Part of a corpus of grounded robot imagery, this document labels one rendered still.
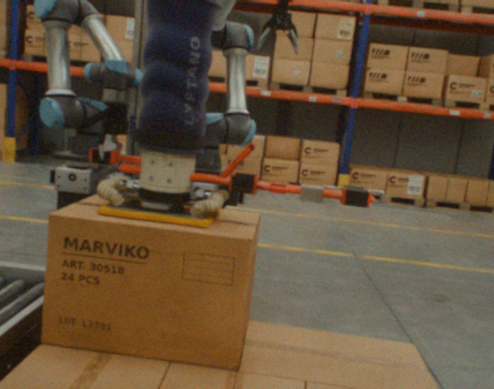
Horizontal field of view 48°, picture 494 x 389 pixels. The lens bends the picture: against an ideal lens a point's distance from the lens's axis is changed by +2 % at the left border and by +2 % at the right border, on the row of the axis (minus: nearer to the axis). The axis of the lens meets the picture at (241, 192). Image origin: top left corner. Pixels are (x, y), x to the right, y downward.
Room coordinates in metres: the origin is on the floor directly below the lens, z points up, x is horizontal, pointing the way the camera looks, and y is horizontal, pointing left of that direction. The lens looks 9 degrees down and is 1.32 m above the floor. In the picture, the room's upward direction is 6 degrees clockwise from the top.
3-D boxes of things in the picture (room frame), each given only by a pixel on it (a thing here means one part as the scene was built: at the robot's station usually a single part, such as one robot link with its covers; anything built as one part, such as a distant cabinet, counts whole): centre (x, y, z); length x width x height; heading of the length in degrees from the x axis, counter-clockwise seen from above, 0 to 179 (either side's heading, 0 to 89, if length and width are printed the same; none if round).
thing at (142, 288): (1.76, 0.24, 0.74); 0.60 x 0.40 x 0.40; 85
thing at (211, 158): (2.35, 0.17, 1.09); 0.15 x 0.15 x 0.10
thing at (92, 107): (2.35, 0.67, 1.20); 0.13 x 0.12 x 0.14; 140
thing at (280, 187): (1.86, 0.04, 1.07); 0.93 x 0.30 x 0.04; 85
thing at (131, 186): (1.76, 0.24, 1.01); 0.34 x 0.25 x 0.06; 85
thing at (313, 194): (1.72, -0.22, 1.07); 0.07 x 0.07 x 0.04; 85
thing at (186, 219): (1.66, 0.25, 0.97); 0.34 x 0.10 x 0.05; 85
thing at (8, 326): (1.79, 0.62, 0.58); 0.70 x 0.03 x 0.06; 176
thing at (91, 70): (2.12, 0.56, 1.37); 0.11 x 0.11 x 0.08; 50
